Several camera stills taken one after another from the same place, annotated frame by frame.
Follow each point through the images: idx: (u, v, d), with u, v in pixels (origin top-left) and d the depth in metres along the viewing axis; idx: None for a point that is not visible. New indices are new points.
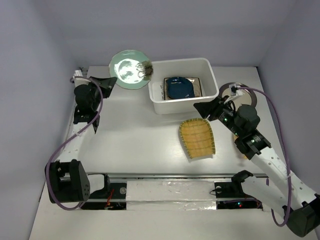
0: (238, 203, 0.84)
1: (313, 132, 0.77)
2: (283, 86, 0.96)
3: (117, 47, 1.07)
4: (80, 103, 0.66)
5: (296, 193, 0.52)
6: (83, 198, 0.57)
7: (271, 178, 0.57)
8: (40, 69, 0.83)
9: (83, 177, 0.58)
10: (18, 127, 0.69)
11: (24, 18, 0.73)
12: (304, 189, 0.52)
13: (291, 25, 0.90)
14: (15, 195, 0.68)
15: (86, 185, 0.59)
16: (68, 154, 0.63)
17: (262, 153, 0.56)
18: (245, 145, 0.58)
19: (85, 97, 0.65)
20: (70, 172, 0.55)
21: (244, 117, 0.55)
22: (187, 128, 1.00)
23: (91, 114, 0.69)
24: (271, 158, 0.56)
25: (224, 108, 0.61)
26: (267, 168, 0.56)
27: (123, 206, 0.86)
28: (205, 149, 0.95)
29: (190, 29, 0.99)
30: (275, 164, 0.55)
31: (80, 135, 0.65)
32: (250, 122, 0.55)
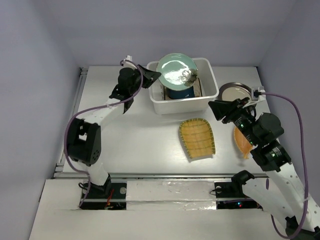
0: (238, 203, 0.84)
1: (313, 132, 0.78)
2: (283, 87, 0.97)
3: (117, 46, 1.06)
4: (121, 83, 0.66)
5: (311, 217, 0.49)
6: (90, 160, 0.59)
7: (284, 194, 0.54)
8: (40, 66, 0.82)
9: (97, 143, 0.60)
10: (18, 126, 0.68)
11: (25, 15, 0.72)
12: (319, 212, 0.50)
13: (291, 26, 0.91)
14: (15, 194, 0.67)
15: (96, 151, 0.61)
16: (93, 117, 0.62)
17: (281, 171, 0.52)
18: (263, 157, 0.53)
19: (128, 78, 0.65)
20: (89, 132, 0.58)
21: (266, 128, 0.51)
22: (187, 129, 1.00)
23: (126, 95, 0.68)
24: (290, 177, 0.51)
25: (241, 112, 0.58)
26: (282, 185, 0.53)
27: (123, 206, 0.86)
28: (205, 149, 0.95)
29: (191, 30, 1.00)
30: (293, 184, 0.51)
31: (110, 108, 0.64)
32: (272, 134, 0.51)
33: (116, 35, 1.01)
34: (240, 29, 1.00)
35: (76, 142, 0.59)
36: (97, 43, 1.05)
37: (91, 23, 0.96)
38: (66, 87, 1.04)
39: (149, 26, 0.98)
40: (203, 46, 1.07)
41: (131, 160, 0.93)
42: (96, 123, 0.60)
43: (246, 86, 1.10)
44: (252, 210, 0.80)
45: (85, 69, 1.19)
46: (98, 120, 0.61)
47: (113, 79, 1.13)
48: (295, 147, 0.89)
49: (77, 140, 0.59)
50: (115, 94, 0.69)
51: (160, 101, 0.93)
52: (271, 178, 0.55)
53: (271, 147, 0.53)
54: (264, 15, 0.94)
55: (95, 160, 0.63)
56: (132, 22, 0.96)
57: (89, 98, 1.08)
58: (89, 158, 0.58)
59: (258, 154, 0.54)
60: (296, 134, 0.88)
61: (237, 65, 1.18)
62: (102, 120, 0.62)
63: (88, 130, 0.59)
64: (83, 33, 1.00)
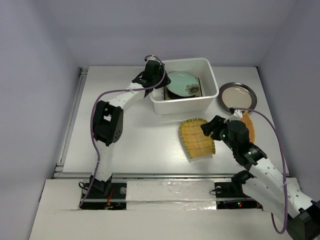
0: (238, 203, 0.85)
1: (313, 131, 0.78)
2: (283, 86, 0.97)
3: (118, 46, 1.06)
4: (146, 69, 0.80)
5: (293, 200, 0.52)
6: (112, 139, 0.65)
7: (269, 187, 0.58)
8: (40, 67, 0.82)
9: (120, 124, 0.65)
10: (18, 125, 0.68)
11: (25, 17, 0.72)
12: (301, 195, 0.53)
13: (291, 26, 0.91)
14: (15, 195, 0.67)
15: (118, 131, 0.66)
16: (117, 100, 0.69)
17: (258, 164, 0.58)
18: (242, 157, 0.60)
19: (154, 66, 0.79)
20: (114, 114, 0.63)
21: (233, 130, 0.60)
22: (187, 129, 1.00)
23: (147, 83, 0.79)
24: (267, 168, 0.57)
25: (223, 125, 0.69)
26: (264, 179, 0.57)
27: (123, 206, 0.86)
28: (205, 150, 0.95)
29: (191, 30, 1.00)
30: (271, 174, 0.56)
31: (133, 92, 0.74)
32: (240, 133, 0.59)
33: (116, 35, 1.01)
34: (240, 30, 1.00)
35: (101, 121, 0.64)
36: (97, 43, 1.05)
37: (91, 22, 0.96)
38: (66, 87, 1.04)
39: (149, 26, 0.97)
40: (203, 46, 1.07)
41: (131, 160, 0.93)
42: (119, 107, 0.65)
43: (246, 86, 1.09)
44: (251, 210, 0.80)
45: (85, 69, 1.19)
46: (121, 103, 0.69)
47: (113, 79, 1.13)
48: (295, 147, 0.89)
49: (101, 120, 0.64)
50: (138, 79, 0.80)
51: (160, 101, 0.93)
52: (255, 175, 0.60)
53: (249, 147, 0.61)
54: (264, 15, 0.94)
55: (116, 139, 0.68)
56: (132, 22, 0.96)
57: (89, 98, 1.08)
58: (112, 135, 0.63)
59: (237, 156, 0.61)
60: (296, 134, 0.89)
61: (236, 65, 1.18)
62: (124, 103, 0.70)
63: (112, 113, 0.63)
64: (83, 33, 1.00)
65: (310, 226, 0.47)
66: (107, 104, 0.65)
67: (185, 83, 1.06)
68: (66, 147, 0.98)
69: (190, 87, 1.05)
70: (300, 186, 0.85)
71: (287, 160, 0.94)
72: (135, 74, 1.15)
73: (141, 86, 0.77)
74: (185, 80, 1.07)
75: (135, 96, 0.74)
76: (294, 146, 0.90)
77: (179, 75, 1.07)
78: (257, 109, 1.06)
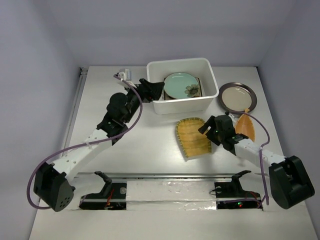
0: (238, 203, 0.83)
1: (314, 131, 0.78)
2: (283, 86, 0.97)
3: (118, 46, 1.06)
4: (110, 113, 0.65)
5: (267, 158, 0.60)
6: (56, 209, 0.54)
7: (252, 160, 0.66)
8: (40, 67, 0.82)
9: (65, 192, 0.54)
10: (17, 125, 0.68)
11: (25, 17, 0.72)
12: (275, 155, 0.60)
13: (290, 26, 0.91)
14: (15, 195, 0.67)
15: (65, 198, 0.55)
16: (65, 161, 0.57)
17: (239, 143, 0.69)
18: (229, 143, 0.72)
19: (117, 109, 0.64)
20: (54, 182, 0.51)
21: (218, 119, 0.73)
22: (183, 128, 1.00)
23: (116, 129, 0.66)
24: (247, 143, 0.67)
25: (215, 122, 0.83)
26: (246, 152, 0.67)
27: (123, 206, 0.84)
28: (201, 149, 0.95)
29: (191, 30, 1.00)
30: (250, 146, 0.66)
31: (89, 147, 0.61)
32: (223, 122, 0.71)
33: (116, 35, 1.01)
34: (240, 29, 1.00)
35: (44, 185, 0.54)
36: (97, 43, 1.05)
37: (91, 22, 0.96)
38: (66, 87, 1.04)
39: (149, 26, 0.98)
40: (203, 46, 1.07)
41: (131, 160, 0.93)
42: (64, 172, 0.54)
43: (246, 86, 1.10)
44: (251, 210, 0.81)
45: (85, 69, 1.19)
46: (70, 166, 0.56)
47: (113, 79, 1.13)
48: (295, 147, 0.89)
49: (46, 184, 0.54)
50: (105, 124, 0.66)
51: (160, 101, 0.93)
52: (241, 155, 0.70)
53: (234, 134, 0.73)
54: (264, 15, 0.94)
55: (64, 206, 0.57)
56: (132, 22, 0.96)
57: (89, 98, 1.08)
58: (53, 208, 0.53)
59: (224, 142, 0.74)
60: (296, 134, 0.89)
61: (236, 65, 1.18)
62: (73, 165, 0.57)
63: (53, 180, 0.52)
64: (83, 33, 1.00)
65: (282, 175, 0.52)
66: (52, 167, 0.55)
67: (185, 84, 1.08)
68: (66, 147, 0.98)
69: (190, 88, 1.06)
70: None
71: None
72: (135, 73, 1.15)
73: (106, 135, 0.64)
74: (184, 81, 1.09)
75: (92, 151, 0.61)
76: (294, 146, 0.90)
77: (178, 78, 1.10)
78: (257, 109, 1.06)
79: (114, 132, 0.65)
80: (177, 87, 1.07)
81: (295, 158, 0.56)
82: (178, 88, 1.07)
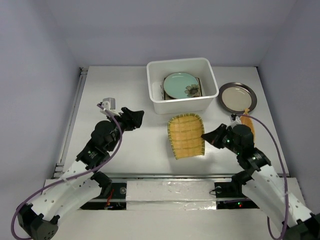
0: (238, 204, 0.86)
1: (313, 132, 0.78)
2: (283, 86, 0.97)
3: (118, 46, 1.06)
4: (94, 141, 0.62)
5: (292, 210, 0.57)
6: None
7: (270, 194, 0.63)
8: (40, 68, 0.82)
9: (47, 228, 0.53)
10: (17, 126, 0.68)
11: (25, 18, 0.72)
12: (300, 207, 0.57)
13: (291, 26, 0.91)
14: (16, 194, 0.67)
15: (49, 232, 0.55)
16: (43, 200, 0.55)
17: (262, 171, 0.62)
18: (246, 162, 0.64)
19: (102, 137, 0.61)
20: (31, 225, 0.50)
21: (237, 133, 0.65)
22: (175, 125, 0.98)
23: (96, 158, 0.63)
24: (270, 175, 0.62)
25: (225, 132, 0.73)
26: (266, 185, 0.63)
27: (123, 206, 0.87)
28: (193, 149, 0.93)
29: (191, 30, 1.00)
30: (273, 181, 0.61)
31: (67, 183, 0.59)
32: (243, 137, 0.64)
33: (116, 35, 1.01)
34: (240, 30, 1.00)
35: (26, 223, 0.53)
36: (97, 43, 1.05)
37: (91, 22, 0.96)
38: (66, 87, 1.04)
39: (149, 26, 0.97)
40: (203, 46, 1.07)
41: (130, 160, 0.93)
42: (41, 213, 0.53)
43: (246, 86, 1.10)
44: (251, 210, 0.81)
45: (85, 69, 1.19)
46: (48, 205, 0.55)
47: (113, 79, 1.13)
48: (295, 147, 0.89)
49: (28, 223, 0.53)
50: (86, 152, 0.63)
51: (160, 101, 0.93)
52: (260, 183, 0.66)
53: (253, 152, 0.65)
54: (263, 15, 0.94)
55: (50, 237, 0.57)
56: (132, 22, 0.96)
57: (89, 98, 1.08)
58: None
59: (241, 160, 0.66)
60: (296, 134, 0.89)
61: (236, 65, 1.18)
62: (51, 205, 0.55)
63: (30, 222, 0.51)
64: (83, 33, 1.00)
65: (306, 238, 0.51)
66: (31, 207, 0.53)
67: (184, 84, 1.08)
68: (66, 147, 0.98)
69: (190, 88, 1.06)
70: (300, 186, 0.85)
71: (287, 160, 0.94)
72: (135, 73, 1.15)
73: (84, 167, 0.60)
74: (184, 81, 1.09)
75: (71, 187, 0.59)
76: (294, 146, 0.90)
77: (178, 77, 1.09)
78: (257, 109, 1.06)
79: (94, 163, 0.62)
80: (177, 87, 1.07)
81: None
82: (178, 88, 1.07)
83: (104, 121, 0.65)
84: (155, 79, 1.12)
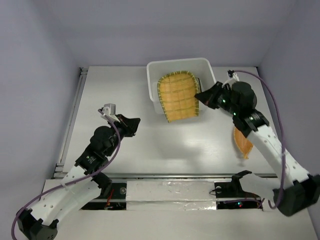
0: (238, 204, 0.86)
1: (314, 131, 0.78)
2: (283, 86, 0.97)
3: (117, 46, 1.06)
4: (93, 145, 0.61)
5: (289, 171, 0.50)
6: None
7: (265, 156, 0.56)
8: (40, 67, 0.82)
9: (46, 233, 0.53)
10: (17, 126, 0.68)
11: (24, 18, 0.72)
12: (298, 168, 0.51)
13: (291, 26, 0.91)
14: (16, 194, 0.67)
15: (48, 237, 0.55)
16: (42, 206, 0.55)
17: (259, 131, 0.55)
18: (243, 122, 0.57)
19: (100, 141, 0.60)
20: (31, 230, 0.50)
21: (236, 90, 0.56)
22: (166, 84, 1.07)
23: (95, 163, 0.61)
24: (268, 136, 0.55)
25: (220, 91, 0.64)
26: (263, 146, 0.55)
27: (123, 206, 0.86)
28: (186, 111, 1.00)
29: (191, 29, 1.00)
30: (271, 141, 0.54)
31: (66, 188, 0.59)
32: (243, 95, 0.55)
33: (116, 34, 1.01)
34: (240, 29, 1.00)
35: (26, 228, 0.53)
36: (97, 43, 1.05)
37: (91, 22, 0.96)
38: (66, 87, 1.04)
39: (149, 26, 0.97)
40: (203, 46, 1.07)
41: (130, 160, 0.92)
42: (41, 218, 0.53)
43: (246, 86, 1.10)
44: (251, 210, 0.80)
45: (85, 69, 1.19)
46: (47, 210, 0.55)
47: (113, 79, 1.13)
48: (295, 147, 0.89)
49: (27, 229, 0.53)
50: (84, 157, 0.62)
51: None
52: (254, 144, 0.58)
53: (251, 112, 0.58)
54: (263, 15, 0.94)
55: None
56: (132, 22, 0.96)
57: (89, 98, 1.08)
58: None
59: (237, 120, 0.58)
60: (296, 134, 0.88)
61: (236, 65, 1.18)
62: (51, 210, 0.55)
63: (30, 228, 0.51)
64: (83, 33, 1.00)
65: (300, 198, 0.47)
66: (30, 213, 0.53)
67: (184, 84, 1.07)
68: (66, 147, 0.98)
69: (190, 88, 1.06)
70: None
71: None
72: (135, 73, 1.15)
73: (83, 172, 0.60)
74: None
75: (70, 191, 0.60)
76: (294, 146, 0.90)
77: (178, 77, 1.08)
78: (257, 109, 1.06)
79: (93, 168, 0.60)
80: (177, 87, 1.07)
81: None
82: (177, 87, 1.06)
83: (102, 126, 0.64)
84: (155, 79, 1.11)
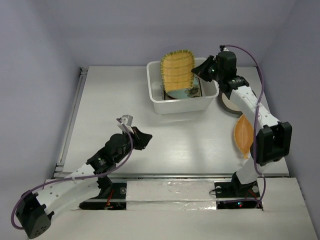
0: (238, 203, 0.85)
1: (314, 131, 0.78)
2: (283, 86, 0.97)
3: (118, 46, 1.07)
4: (107, 149, 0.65)
5: (261, 118, 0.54)
6: (31, 235, 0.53)
7: (244, 112, 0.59)
8: (40, 67, 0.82)
9: (43, 222, 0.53)
10: (17, 126, 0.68)
11: (25, 18, 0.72)
12: (270, 117, 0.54)
13: (291, 26, 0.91)
14: (16, 194, 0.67)
15: (42, 227, 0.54)
16: (48, 193, 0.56)
17: (238, 89, 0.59)
18: (226, 84, 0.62)
19: (114, 146, 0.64)
20: (33, 213, 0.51)
21: (220, 56, 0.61)
22: (168, 61, 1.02)
23: (104, 166, 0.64)
24: (246, 93, 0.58)
25: (210, 62, 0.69)
26: (241, 103, 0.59)
27: (123, 206, 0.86)
28: (183, 84, 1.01)
29: (191, 29, 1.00)
30: (248, 97, 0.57)
31: (74, 182, 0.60)
32: (226, 59, 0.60)
33: (116, 34, 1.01)
34: (240, 29, 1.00)
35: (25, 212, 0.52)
36: (97, 43, 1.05)
37: (91, 22, 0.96)
38: (66, 87, 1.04)
39: (149, 26, 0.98)
40: (203, 46, 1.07)
41: (130, 160, 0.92)
42: (44, 204, 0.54)
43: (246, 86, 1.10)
44: (251, 210, 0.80)
45: (85, 69, 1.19)
46: (52, 198, 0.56)
47: (113, 79, 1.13)
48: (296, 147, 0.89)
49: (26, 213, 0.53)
50: (96, 157, 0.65)
51: (159, 101, 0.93)
52: (235, 103, 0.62)
53: (234, 76, 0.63)
54: (263, 15, 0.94)
55: (38, 232, 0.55)
56: (132, 22, 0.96)
57: (89, 98, 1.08)
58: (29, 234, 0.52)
59: (221, 84, 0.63)
60: (296, 134, 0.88)
61: (236, 65, 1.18)
62: (55, 199, 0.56)
63: (33, 211, 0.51)
64: (83, 33, 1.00)
65: (269, 139, 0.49)
66: (35, 197, 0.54)
67: None
68: (66, 147, 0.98)
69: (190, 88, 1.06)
70: (300, 186, 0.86)
71: (287, 160, 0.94)
72: (135, 73, 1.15)
73: (92, 171, 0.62)
74: None
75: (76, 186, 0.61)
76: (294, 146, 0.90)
77: None
78: None
79: (102, 170, 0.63)
80: None
81: (287, 125, 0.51)
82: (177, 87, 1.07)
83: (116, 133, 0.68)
84: (155, 79, 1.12)
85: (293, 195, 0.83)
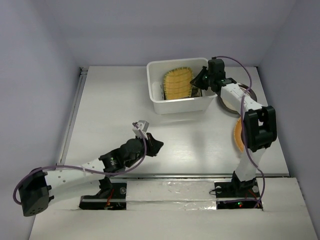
0: (238, 203, 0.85)
1: (314, 131, 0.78)
2: (283, 86, 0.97)
3: (117, 46, 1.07)
4: (121, 152, 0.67)
5: (247, 105, 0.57)
6: (26, 212, 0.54)
7: (234, 104, 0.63)
8: (40, 67, 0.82)
9: (42, 203, 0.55)
10: (17, 126, 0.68)
11: (25, 18, 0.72)
12: (255, 103, 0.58)
13: (291, 25, 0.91)
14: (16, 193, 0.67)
15: (38, 208, 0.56)
16: (57, 175, 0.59)
17: (227, 86, 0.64)
18: (216, 84, 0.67)
19: (128, 151, 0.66)
20: (38, 191, 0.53)
21: (209, 61, 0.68)
22: (171, 77, 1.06)
23: (115, 167, 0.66)
24: (233, 88, 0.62)
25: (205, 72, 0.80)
26: (230, 96, 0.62)
27: (123, 206, 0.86)
28: (182, 93, 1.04)
29: (191, 29, 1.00)
30: (235, 91, 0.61)
31: (84, 173, 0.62)
32: (214, 63, 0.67)
33: (116, 34, 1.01)
34: (240, 29, 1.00)
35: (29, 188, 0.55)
36: (97, 43, 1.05)
37: (91, 22, 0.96)
38: (66, 87, 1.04)
39: (149, 26, 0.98)
40: (203, 46, 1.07)
41: None
42: (50, 186, 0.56)
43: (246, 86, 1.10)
44: (251, 210, 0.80)
45: (85, 69, 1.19)
46: (58, 182, 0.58)
47: (113, 79, 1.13)
48: (296, 147, 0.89)
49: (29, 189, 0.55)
50: (108, 156, 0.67)
51: (160, 101, 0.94)
52: (225, 99, 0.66)
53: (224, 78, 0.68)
54: (263, 15, 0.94)
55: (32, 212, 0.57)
56: (132, 22, 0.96)
57: (89, 98, 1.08)
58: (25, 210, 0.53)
59: (212, 85, 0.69)
60: (296, 134, 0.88)
61: (236, 65, 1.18)
62: (61, 184, 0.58)
63: (38, 189, 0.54)
64: (83, 33, 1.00)
65: (255, 121, 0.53)
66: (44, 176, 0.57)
67: None
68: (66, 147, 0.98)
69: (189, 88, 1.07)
70: (300, 186, 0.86)
71: (287, 160, 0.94)
72: (135, 73, 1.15)
73: (102, 168, 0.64)
74: None
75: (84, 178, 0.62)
76: (294, 146, 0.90)
77: None
78: None
79: (111, 170, 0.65)
80: None
81: (271, 108, 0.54)
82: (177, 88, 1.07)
83: (132, 138, 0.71)
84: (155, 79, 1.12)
85: (292, 195, 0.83)
